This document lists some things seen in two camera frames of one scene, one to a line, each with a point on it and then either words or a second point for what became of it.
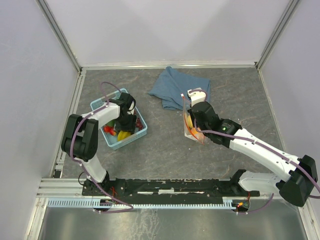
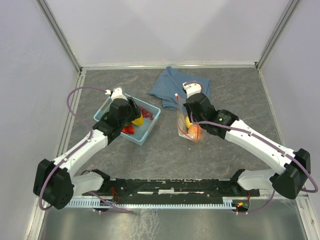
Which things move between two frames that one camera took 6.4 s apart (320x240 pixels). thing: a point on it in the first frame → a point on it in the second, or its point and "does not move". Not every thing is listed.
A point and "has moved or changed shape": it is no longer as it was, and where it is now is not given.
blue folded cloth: [172, 89] does not move
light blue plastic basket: [121, 137] → [141, 131]
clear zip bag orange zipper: [189, 130] has moved or changed shape
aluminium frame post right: [284, 20] does not move
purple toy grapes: [139, 124] → [146, 114]
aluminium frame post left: [59, 35] does not move
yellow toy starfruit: [122, 134] → [139, 121]
